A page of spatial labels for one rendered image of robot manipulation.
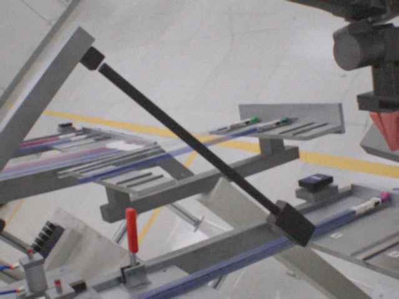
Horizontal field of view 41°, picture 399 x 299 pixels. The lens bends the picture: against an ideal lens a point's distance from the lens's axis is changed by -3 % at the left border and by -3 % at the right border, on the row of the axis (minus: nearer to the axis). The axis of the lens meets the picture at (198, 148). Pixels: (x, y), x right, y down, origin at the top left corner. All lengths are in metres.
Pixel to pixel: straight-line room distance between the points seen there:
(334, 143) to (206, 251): 1.50
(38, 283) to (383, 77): 0.60
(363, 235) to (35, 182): 0.95
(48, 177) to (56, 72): 1.17
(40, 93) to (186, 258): 0.51
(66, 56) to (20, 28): 7.98
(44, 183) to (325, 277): 0.77
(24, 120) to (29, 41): 8.00
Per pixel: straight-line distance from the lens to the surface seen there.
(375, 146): 1.23
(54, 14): 8.48
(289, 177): 2.32
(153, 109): 0.38
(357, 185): 0.99
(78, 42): 0.36
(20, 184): 1.50
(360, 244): 0.80
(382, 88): 0.92
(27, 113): 0.35
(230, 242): 0.85
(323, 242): 0.82
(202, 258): 0.83
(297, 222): 0.47
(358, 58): 0.85
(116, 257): 1.68
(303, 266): 1.32
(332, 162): 2.21
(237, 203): 1.15
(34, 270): 0.64
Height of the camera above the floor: 1.42
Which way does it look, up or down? 29 degrees down
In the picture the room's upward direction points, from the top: 50 degrees counter-clockwise
